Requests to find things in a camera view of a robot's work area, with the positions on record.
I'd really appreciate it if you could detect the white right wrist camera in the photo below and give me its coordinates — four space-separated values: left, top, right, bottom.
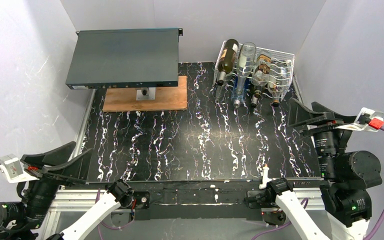
336 107 384 132

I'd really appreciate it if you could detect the white wire wine rack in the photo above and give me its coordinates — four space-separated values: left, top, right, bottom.
213 40 295 103

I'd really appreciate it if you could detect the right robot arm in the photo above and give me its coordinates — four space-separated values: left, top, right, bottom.
244 98 384 240

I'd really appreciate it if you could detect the clear bottle black cap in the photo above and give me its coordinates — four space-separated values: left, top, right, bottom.
251 51 271 90

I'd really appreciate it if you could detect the grey network switch box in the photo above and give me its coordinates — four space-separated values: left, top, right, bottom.
65 27 183 90

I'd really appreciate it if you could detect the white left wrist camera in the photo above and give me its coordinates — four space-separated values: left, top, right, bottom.
0 154 38 184

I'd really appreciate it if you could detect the aluminium frame rail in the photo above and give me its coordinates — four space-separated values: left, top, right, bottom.
38 89 96 240

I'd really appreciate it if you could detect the wooden board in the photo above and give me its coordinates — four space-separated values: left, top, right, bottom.
102 76 188 112

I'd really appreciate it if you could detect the blue rectangular glass bottle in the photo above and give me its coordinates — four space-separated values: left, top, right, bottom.
231 77 246 108

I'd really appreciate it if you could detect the clear glass bottle tall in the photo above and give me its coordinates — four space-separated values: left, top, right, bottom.
233 42 257 100

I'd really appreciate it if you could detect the dark wine bottle white label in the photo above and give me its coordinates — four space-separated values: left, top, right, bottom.
216 38 239 86

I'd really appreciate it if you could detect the dark green bottle silver neck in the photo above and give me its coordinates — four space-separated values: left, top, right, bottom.
250 83 264 108

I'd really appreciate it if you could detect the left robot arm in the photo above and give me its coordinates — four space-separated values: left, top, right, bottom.
0 141 134 240

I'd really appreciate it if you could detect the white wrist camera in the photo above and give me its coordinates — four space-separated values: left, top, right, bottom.
0 154 38 184
336 107 384 132

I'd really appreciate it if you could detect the white plastic peg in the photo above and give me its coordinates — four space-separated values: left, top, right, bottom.
258 164 272 190

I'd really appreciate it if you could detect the clear glass bottle gold label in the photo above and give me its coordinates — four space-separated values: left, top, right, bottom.
214 74 232 103

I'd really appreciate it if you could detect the metal stand post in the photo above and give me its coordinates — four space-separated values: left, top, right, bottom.
136 87 156 101

